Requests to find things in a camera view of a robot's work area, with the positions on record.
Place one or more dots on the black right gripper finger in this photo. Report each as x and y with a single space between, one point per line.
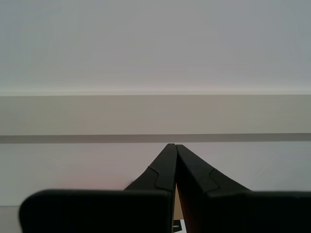
97 211
230 211

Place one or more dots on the white printed label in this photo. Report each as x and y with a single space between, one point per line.
182 227

